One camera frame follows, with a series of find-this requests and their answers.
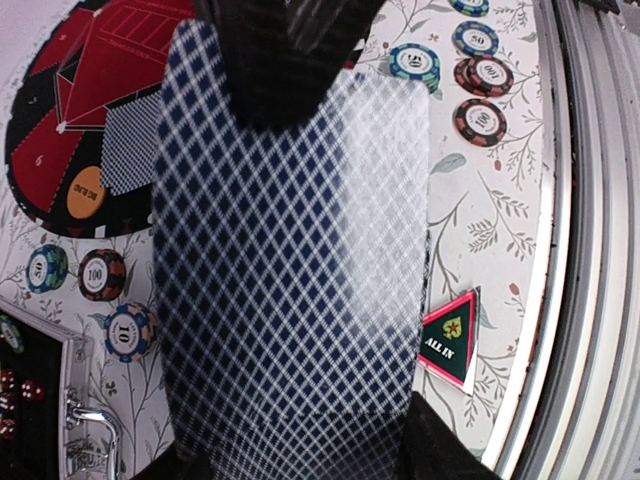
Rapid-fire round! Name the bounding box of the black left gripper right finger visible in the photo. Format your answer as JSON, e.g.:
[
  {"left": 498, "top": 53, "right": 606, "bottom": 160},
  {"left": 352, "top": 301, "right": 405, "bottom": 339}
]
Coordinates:
[{"left": 399, "top": 392, "right": 499, "bottom": 480}]

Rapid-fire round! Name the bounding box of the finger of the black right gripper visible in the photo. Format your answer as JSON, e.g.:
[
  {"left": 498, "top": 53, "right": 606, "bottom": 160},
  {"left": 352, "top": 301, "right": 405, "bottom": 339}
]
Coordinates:
[{"left": 193, "top": 0, "right": 383, "bottom": 128}]

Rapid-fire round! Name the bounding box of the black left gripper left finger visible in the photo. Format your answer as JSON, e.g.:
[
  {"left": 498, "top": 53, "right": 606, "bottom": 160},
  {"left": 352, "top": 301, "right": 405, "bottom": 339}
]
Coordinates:
[{"left": 132, "top": 443, "right": 214, "bottom": 480}]

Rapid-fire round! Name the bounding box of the blue green 50 chip pile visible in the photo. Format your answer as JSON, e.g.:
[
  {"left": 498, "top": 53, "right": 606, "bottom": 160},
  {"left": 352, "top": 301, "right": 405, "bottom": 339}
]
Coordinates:
[
  {"left": 25, "top": 244, "right": 68, "bottom": 294},
  {"left": 452, "top": 21, "right": 500, "bottom": 56},
  {"left": 389, "top": 43, "right": 441, "bottom": 94}
]

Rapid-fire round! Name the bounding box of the single blue backed card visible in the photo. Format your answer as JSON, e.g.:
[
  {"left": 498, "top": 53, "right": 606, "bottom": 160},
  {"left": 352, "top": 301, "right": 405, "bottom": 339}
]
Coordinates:
[{"left": 100, "top": 91, "right": 161, "bottom": 196}]

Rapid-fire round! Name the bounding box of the red black 100 chip pile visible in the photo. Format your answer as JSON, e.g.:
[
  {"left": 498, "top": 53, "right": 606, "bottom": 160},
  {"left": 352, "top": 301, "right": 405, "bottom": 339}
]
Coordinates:
[
  {"left": 453, "top": 98, "right": 508, "bottom": 148},
  {"left": 78, "top": 249, "right": 127, "bottom": 302},
  {"left": 453, "top": 56, "right": 514, "bottom": 98}
]

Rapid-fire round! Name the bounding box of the blue card deck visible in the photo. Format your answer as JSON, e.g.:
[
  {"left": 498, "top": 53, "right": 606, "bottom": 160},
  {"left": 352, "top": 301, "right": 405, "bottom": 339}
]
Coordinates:
[{"left": 152, "top": 21, "right": 430, "bottom": 479}]

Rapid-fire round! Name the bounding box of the orange big blind button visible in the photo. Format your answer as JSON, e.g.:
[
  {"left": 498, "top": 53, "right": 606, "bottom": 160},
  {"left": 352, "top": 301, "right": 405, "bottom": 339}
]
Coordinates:
[{"left": 66, "top": 166, "right": 107, "bottom": 220}]

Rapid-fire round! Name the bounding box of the aluminium poker case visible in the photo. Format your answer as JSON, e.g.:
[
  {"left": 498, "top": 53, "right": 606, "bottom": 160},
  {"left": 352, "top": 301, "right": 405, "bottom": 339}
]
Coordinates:
[{"left": 1, "top": 301, "right": 122, "bottom": 479}]

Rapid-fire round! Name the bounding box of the black triangular dealer plate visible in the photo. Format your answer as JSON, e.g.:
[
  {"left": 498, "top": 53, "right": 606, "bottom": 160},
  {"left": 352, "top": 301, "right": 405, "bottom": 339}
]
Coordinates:
[{"left": 418, "top": 287, "right": 481, "bottom": 395}]

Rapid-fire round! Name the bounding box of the red die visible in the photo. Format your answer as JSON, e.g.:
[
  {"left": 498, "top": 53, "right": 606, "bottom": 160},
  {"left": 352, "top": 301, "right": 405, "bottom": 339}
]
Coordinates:
[{"left": 21, "top": 380, "right": 44, "bottom": 401}]

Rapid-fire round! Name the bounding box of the round red black poker mat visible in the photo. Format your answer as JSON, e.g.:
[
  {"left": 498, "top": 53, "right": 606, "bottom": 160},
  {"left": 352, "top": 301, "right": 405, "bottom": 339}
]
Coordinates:
[{"left": 2, "top": 1, "right": 195, "bottom": 239}]

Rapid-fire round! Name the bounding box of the single green 20 chip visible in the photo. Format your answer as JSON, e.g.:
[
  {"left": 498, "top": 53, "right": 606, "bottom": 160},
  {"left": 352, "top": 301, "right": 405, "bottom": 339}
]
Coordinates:
[{"left": 0, "top": 314, "right": 24, "bottom": 354}]

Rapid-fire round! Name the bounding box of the front aluminium rail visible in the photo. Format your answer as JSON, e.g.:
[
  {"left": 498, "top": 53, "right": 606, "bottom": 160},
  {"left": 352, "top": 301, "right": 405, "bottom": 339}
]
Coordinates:
[{"left": 483, "top": 1, "right": 639, "bottom": 479}]

